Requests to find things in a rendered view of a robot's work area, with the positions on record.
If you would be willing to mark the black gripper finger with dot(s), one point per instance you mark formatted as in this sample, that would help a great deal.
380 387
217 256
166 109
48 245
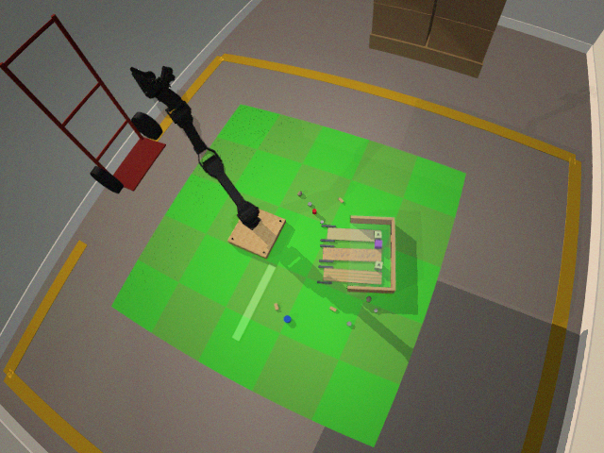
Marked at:
145 74
143 82

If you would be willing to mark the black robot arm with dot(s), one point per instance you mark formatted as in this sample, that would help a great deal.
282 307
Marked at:
181 115

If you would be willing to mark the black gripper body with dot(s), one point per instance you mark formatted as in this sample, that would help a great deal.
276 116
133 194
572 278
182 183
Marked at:
157 90

